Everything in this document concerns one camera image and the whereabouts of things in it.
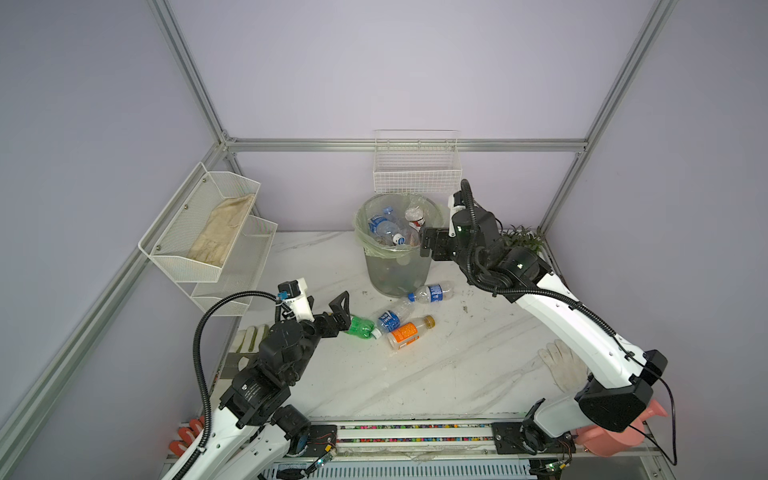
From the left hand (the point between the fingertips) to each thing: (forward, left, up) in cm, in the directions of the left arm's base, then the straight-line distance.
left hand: (331, 298), depth 68 cm
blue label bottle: (+17, -28, -23) cm, 40 cm away
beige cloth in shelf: (+17, +32, +2) cm, 36 cm away
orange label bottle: (+2, -19, -23) cm, 30 cm away
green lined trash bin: (+18, -16, -13) cm, 27 cm away
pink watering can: (-26, -62, -19) cm, 70 cm away
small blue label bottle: (+7, -15, -23) cm, 28 cm away
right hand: (+13, -23, +10) cm, 28 cm away
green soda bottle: (+5, -5, -24) cm, 25 cm away
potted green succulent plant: (+29, -56, -9) cm, 64 cm away
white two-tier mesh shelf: (+13, +38, +7) cm, 41 cm away
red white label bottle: (+32, -21, -4) cm, 38 cm away
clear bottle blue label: (+26, -12, -4) cm, 29 cm away
